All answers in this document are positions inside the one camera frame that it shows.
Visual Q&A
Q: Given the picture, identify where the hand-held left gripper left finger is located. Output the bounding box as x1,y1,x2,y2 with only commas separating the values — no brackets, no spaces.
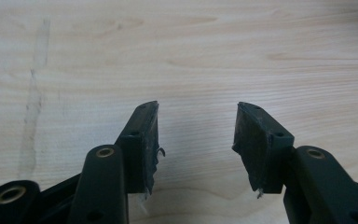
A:
114,100,166,196

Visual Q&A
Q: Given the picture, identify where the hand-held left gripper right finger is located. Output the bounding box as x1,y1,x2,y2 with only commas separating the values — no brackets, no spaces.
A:
231,101,296,200

